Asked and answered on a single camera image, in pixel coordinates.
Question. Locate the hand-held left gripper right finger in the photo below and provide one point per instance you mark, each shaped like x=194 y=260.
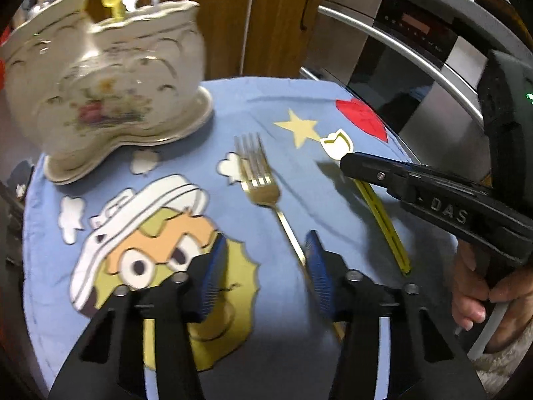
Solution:
x=318 y=268

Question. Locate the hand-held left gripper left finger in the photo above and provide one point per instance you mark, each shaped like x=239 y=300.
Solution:
x=212 y=277

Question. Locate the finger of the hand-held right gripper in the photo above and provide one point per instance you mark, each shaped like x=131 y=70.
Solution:
x=374 y=173

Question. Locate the yellow plastic slotted utensil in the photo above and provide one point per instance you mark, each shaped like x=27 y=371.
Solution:
x=370 y=194

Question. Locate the gold fork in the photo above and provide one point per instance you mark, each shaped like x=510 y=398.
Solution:
x=262 y=191

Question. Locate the floral ceramic utensil holder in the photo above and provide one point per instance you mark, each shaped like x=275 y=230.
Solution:
x=125 y=71

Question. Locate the person's right forearm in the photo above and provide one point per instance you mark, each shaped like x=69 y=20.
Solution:
x=506 y=362

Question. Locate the person's right hand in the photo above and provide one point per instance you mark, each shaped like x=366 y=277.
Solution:
x=470 y=296

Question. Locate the blue cartoon printed cloth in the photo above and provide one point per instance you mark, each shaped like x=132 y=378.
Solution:
x=291 y=104

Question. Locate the stainless steel oven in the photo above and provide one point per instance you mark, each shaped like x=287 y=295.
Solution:
x=416 y=62

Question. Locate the wooden cabinet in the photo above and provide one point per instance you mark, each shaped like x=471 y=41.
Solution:
x=275 y=21

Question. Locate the black round object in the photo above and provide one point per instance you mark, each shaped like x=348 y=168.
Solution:
x=21 y=181

